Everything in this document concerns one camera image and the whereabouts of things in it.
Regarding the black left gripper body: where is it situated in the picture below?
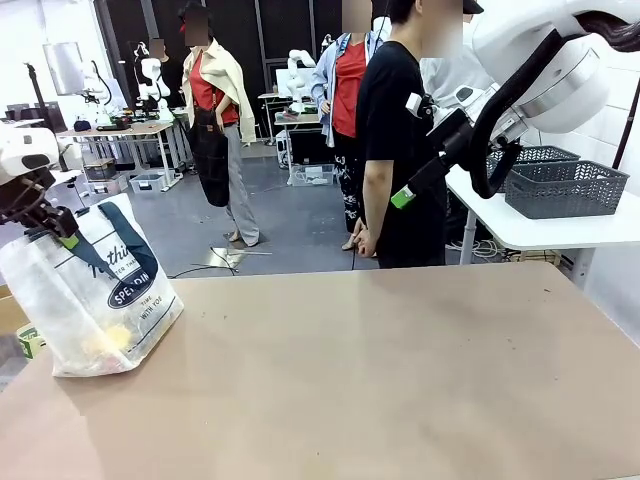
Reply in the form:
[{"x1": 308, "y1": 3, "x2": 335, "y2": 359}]
[{"x1": 0, "y1": 168, "x2": 57, "y2": 225}]

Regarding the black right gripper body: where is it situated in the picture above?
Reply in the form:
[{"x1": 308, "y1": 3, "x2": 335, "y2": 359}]
[{"x1": 424, "y1": 108, "x2": 474, "y2": 169}]

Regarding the translucent white navy-handled shopping bag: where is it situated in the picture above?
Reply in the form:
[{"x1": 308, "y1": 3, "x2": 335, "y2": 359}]
[{"x1": 0, "y1": 192, "x2": 186, "y2": 379}]

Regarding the grey plastic woven basket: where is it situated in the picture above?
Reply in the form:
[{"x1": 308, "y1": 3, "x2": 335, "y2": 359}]
[
  {"x1": 503, "y1": 159, "x2": 632, "y2": 221},
  {"x1": 487, "y1": 144, "x2": 582, "y2": 194}
]

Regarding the person's right forearm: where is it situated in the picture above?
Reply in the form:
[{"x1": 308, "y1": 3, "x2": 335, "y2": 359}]
[{"x1": 361, "y1": 156, "x2": 397, "y2": 236}]

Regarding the person's right hand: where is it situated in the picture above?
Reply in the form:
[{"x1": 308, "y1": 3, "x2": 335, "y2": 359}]
[{"x1": 355, "y1": 222, "x2": 381, "y2": 258}]

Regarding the person in white shirt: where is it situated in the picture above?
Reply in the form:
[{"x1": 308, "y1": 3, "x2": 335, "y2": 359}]
[{"x1": 419, "y1": 0, "x2": 497, "y2": 110}]

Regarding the black storage bin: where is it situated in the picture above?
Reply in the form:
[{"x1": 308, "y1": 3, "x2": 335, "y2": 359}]
[{"x1": 82, "y1": 158, "x2": 118, "y2": 182}]

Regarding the person in black t-shirt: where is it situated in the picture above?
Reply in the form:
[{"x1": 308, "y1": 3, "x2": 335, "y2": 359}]
[{"x1": 355, "y1": 0, "x2": 467, "y2": 270}]

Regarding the black tripod stand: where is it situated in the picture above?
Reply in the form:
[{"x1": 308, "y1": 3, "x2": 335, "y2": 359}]
[{"x1": 22, "y1": 62, "x2": 70, "y2": 172}]

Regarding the clear plastic storage bin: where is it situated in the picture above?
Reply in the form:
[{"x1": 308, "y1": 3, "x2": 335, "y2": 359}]
[
  {"x1": 289, "y1": 163, "x2": 337, "y2": 188},
  {"x1": 128, "y1": 169, "x2": 169, "y2": 196}
]

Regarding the brown cardboard box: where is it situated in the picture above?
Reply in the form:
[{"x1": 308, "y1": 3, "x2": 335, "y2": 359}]
[{"x1": 0, "y1": 284, "x2": 32, "y2": 337}]

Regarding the wooden top work table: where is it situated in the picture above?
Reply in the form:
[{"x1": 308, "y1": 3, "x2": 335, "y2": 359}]
[{"x1": 56, "y1": 119, "x2": 190, "y2": 195}]

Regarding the person in blue shirt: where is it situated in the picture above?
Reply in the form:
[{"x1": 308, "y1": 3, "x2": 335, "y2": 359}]
[{"x1": 310, "y1": 0, "x2": 387, "y2": 251}]

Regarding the green and white carton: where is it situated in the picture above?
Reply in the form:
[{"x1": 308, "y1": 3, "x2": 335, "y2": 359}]
[{"x1": 16, "y1": 323, "x2": 49, "y2": 361}]

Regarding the yellow snack item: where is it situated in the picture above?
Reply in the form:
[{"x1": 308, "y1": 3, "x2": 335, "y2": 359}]
[{"x1": 102, "y1": 323, "x2": 134, "y2": 352}]

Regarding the white side table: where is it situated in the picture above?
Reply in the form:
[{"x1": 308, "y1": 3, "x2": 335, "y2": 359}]
[{"x1": 444, "y1": 164, "x2": 640, "y2": 287}]

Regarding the grey background desk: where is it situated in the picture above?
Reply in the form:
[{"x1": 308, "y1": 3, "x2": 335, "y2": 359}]
[{"x1": 273, "y1": 110, "x2": 322, "y2": 147}]

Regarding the black slanted pole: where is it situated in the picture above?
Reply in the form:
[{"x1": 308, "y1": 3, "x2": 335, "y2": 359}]
[{"x1": 611, "y1": 81, "x2": 640, "y2": 172}]

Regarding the background person in black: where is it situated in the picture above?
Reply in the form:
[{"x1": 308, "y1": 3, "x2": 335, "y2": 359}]
[{"x1": 148, "y1": 37, "x2": 185, "y2": 109}]

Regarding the figure in cream jacket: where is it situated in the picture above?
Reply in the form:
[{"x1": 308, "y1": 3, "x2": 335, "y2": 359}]
[{"x1": 178, "y1": 0, "x2": 261, "y2": 249}]

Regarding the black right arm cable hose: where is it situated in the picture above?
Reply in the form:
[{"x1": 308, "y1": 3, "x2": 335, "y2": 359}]
[{"x1": 468, "y1": 9, "x2": 640, "y2": 202}]

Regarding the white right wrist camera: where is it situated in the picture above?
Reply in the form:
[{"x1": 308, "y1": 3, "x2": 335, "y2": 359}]
[{"x1": 405, "y1": 91, "x2": 437, "y2": 122}]

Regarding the grey wall panel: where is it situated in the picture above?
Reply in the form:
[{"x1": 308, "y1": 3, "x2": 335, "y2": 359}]
[{"x1": 42, "y1": 42, "x2": 85, "y2": 96}]

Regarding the black floor cable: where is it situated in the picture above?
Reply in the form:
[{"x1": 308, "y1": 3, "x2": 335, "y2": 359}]
[{"x1": 167, "y1": 263, "x2": 242, "y2": 279}]

